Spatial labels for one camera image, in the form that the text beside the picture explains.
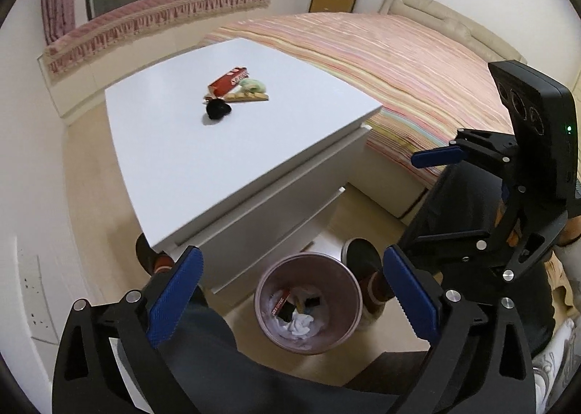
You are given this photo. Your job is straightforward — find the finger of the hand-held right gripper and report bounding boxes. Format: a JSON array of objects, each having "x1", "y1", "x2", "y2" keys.
[
  {"x1": 398, "y1": 226, "x2": 511, "y2": 267},
  {"x1": 410, "y1": 127, "x2": 518, "y2": 170}
]

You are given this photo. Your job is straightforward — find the red cardboard box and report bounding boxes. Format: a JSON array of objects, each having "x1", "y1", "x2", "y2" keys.
[{"x1": 207, "y1": 68, "x2": 251, "y2": 98}]

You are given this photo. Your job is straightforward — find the beige padded headboard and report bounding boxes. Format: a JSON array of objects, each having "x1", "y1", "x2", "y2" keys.
[{"x1": 378, "y1": 0, "x2": 528, "y2": 65}]

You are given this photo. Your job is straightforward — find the pink waste bin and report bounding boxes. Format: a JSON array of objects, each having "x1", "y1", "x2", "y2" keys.
[{"x1": 253, "y1": 253, "x2": 363, "y2": 356}]

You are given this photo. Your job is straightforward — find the beige bed base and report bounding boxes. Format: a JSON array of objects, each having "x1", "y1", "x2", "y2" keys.
[{"x1": 346, "y1": 148, "x2": 430, "y2": 220}]

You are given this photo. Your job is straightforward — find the person's shoe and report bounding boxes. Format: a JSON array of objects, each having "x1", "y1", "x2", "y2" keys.
[
  {"x1": 135, "y1": 233, "x2": 170, "y2": 279},
  {"x1": 340, "y1": 237, "x2": 387, "y2": 321}
]

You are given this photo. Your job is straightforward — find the black plastic bag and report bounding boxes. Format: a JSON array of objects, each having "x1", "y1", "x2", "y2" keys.
[{"x1": 203, "y1": 98, "x2": 233, "y2": 120}]

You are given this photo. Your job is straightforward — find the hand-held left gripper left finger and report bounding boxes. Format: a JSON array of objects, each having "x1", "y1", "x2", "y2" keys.
[{"x1": 52, "y1": 245, "x2": 205, "y2": 414}]

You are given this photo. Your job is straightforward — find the white crumpled tissue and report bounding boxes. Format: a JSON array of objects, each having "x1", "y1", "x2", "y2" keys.
[{"x1": 279, "y1": 311, "x2": 328, "y2": 339}]

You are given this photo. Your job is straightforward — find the white patterned cloth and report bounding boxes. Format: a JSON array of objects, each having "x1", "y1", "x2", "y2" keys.
[{"x1": 529, "y1": 318, "x2": 581, "y2": 414}]

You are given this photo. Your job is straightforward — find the person's left shoe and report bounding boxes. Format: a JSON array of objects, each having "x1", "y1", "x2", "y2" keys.
[{"x1": 135, "y1": 233, "x2": 170, "y2": 279}]

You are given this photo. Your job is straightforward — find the beige snack wrapper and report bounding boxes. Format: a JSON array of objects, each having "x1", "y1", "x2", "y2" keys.
[{"x1": 224, "y1": 91, "x2": 270, "y2": 104}]

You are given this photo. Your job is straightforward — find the bed with striped cover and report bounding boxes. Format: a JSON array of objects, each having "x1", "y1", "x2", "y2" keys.
[{"x1": 203, "y1": 11, "x2": 518, "y2": 189}]

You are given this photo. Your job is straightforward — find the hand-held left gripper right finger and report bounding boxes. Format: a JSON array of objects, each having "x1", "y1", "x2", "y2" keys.
[{"x1": 382, "y1": 245, "x2": 539, "y2": 414}]

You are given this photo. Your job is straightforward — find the white wall socket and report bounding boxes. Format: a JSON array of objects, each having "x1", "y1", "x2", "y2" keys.
[{"x1": 17, "y1": 238, "x2": 54, "y2": 343}]

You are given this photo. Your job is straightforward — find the green wrapper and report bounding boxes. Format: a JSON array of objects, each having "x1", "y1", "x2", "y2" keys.
[{"x1": 238, "y1": 77, "x2": 269, "y2": 95}]

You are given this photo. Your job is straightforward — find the small red box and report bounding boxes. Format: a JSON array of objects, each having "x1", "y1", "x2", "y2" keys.
[{"x1": 268, "y1": 290, "x2": 296, "y2": 319}]

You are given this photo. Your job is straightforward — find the white bedside cabinet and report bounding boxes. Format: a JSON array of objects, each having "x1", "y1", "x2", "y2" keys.
[{"x1": 104, "y1": 37, "x2": 385, "y2": 295}]

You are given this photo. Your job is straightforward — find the pink fringed window seat cushion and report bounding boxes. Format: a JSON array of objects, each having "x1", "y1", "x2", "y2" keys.
[{"x1": 42, "y1": 0, "x2": 273, "y2": 75}]

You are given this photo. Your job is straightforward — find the person's right shoe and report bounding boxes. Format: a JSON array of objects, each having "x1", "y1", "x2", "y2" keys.
[{"x1": 340, "y1": 237, "x2": 387, "y2": 321}]

